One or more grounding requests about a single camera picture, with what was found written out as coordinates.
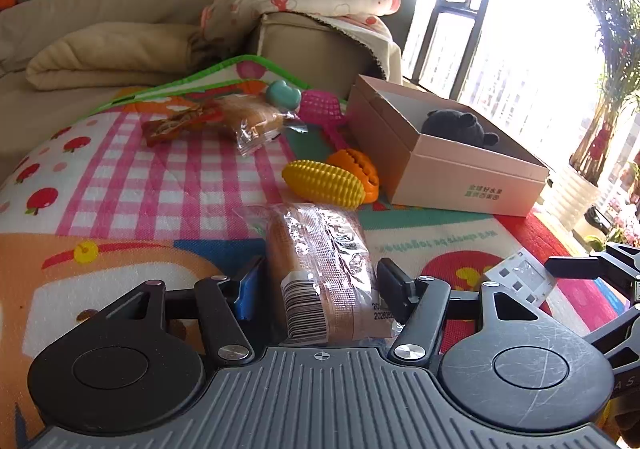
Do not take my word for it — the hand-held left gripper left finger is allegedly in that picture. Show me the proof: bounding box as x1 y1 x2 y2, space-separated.
75 256 266 367

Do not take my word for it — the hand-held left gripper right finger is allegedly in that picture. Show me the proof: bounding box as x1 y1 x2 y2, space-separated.
376 257 568 366

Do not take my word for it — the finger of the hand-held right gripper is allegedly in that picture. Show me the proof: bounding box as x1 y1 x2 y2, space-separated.
544 253 612 281
582 304 640 372

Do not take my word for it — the small white grey box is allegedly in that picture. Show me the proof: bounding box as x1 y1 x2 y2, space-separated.
482 249 558 308

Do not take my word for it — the brown bread packet with barcode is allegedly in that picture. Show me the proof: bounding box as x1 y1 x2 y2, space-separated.
232 203 406 347

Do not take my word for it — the orange ridged ball toy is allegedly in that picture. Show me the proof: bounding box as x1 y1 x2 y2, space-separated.
326 148 381 204

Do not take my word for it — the yellow corn toy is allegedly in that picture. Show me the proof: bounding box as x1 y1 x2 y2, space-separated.
281 160 368 210

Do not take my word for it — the pink cardboard box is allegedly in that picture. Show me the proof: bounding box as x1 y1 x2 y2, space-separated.
345 74 551 218

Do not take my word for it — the bun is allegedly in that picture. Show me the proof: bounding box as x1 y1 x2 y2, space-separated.
212 96 299 158

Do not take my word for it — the brown snack packet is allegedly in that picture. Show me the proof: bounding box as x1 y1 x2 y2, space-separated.
141 104 226 147

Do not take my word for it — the pink plastic scoop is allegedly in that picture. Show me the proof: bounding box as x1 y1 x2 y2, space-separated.
298 89 353 151

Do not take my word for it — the teal heart-shaped toy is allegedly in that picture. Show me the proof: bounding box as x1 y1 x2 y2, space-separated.
265 80 302 112

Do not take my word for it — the white ribbed plant pot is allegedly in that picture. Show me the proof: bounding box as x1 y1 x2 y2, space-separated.
540 164 603 232

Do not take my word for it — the colourful printed play mat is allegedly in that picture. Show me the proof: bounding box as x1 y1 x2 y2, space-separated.
0 54 621 449

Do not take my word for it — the black plush toy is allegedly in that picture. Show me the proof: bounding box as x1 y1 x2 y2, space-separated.
420 109 501 148

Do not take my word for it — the tall green potted plant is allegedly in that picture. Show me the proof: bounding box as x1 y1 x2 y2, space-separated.
570 0 640 186

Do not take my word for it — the beige sofa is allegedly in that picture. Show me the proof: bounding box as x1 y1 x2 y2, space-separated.
0 0 401 170

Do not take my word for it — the folded beige blanket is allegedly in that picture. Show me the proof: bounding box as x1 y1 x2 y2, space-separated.
25 22 221 91

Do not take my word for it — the dark window frame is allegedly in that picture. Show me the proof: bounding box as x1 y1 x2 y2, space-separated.
400 0 501 100

